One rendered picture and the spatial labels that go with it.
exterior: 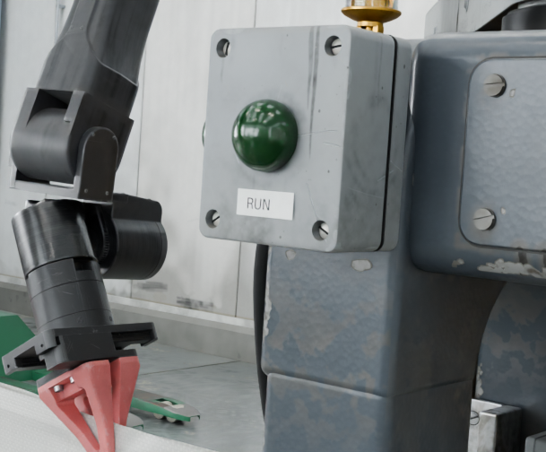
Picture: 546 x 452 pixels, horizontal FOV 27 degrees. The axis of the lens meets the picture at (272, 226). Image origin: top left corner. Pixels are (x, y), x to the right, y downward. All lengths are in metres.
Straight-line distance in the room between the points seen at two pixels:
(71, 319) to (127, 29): 0.23
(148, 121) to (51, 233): 7.15
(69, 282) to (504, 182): 0.45
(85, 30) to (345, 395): 0.46
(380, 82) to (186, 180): 7.26
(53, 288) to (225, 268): 6.63
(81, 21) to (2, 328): 5.33
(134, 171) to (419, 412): 7.59
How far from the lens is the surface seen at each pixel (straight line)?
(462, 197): 0.47
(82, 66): 0.86
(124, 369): 0.84
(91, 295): 0.85
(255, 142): 0.45
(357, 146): 0.45
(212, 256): 7.54
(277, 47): 0.47
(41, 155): 0.86
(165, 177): 7.85
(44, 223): 0.86
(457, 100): 0.48
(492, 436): 0.67
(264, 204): 0.46
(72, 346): 0.81
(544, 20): 0.58
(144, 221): 0.93
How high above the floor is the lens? 1.27
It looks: 3 degrees down
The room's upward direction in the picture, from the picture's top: 4 degrees clockwise
